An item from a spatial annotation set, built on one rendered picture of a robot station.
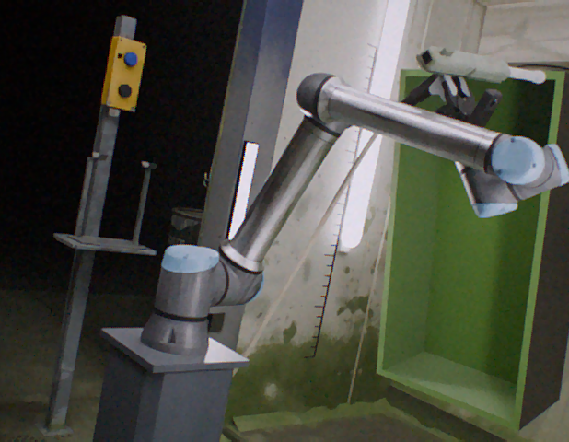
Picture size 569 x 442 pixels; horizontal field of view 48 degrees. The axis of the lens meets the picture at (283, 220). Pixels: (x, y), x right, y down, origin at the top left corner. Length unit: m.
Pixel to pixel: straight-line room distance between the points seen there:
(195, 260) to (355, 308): 1.68
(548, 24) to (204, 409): 2.61
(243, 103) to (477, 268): 1.17
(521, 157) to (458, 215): 1.42
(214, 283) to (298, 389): 1.49
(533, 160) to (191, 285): 0.91
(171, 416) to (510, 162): 1.04
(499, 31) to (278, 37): 1.43
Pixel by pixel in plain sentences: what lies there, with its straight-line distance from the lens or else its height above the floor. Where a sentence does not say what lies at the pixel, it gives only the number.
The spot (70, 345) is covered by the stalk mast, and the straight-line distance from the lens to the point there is 2.70.
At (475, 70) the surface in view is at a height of 1.49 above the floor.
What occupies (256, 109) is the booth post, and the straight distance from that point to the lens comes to 2.68.
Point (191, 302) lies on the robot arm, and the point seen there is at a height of 0.78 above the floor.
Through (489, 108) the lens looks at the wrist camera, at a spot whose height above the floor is 1.40.
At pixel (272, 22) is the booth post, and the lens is 2.74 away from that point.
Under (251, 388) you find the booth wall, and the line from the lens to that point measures 2.99.
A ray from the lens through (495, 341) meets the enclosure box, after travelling 2.78.
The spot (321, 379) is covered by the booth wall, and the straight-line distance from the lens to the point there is 3.28.
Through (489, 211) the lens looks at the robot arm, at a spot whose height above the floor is 1.17.
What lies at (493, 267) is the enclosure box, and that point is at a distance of 2.71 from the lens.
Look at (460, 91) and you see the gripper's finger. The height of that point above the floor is 1.43.
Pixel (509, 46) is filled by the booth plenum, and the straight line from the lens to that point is 3.69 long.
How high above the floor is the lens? 1.14
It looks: 3 degrees down
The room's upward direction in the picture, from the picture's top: 11 degrees clockwise
